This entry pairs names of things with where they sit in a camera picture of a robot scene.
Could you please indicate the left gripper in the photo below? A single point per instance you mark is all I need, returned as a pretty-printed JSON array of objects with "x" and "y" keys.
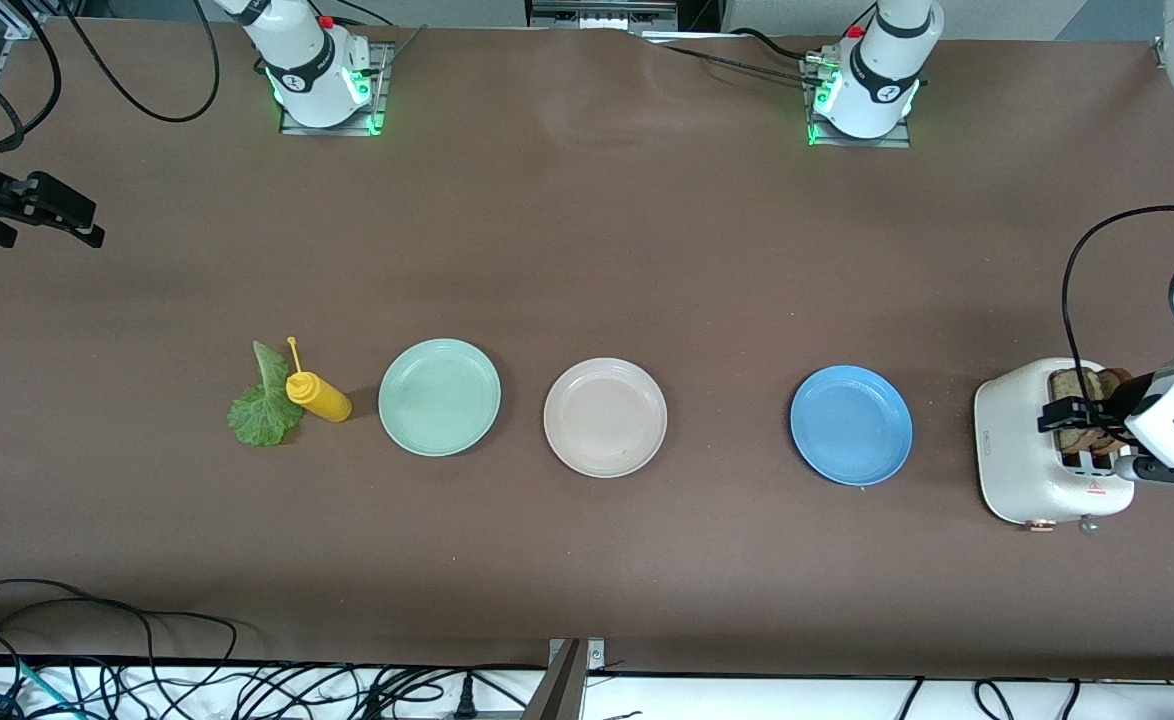
[{"x": 1113, "y": 406}]

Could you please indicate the light crust bread slice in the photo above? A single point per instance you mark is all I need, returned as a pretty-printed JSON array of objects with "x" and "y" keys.
[{"x": 1072, "y": 383}]

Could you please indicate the dark crust bread slice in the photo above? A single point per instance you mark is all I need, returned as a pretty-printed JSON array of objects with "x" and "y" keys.
[{"x": 1115, "y": 375}]

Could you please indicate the green lettuce leaf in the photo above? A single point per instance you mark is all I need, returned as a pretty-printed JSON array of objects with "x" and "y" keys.
[{"x": 262, "y": 415}]

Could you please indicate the yellow mustard squeeze bottle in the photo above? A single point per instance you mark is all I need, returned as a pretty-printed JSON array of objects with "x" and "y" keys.
[{"x": 325, "y": 400}]

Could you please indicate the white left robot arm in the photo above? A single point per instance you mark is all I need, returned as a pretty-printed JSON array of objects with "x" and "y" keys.
[{"x": 882, "y": 70}]

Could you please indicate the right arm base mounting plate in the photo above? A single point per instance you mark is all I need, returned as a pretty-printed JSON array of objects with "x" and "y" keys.
[{"x": 327, "y": 130}]

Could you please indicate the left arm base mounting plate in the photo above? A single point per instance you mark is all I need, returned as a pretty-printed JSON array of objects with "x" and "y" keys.
[{"x": 892, "y": 142}]

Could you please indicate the blue plate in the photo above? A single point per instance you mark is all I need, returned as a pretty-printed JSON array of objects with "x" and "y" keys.
[{"x": 852, "y": 425}]

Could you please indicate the mint green plate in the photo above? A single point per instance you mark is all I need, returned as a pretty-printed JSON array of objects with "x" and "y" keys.
[{"x": 439, "y": 398}]

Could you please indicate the beige plate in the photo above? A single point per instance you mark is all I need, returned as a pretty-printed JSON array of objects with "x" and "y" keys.
[{"x": 605, "y": 418}]

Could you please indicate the white toaster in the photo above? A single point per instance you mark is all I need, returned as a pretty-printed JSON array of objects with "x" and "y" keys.
[{"x": 1017, "y": 450}]

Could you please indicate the black power plug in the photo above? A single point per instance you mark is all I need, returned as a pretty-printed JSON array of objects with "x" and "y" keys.
[{"x": 464, "y": 697}]

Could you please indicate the small metal bracket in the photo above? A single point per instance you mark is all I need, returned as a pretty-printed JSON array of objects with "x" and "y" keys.
[{"x": 596, "y": 655}]

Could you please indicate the aluminium profile post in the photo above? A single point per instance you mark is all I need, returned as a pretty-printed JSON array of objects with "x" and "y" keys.
[{"x": 559, "y": 692}]

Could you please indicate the black metal frame piece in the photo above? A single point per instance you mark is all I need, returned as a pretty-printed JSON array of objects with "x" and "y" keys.
[{"x": 597, "y": 12}]

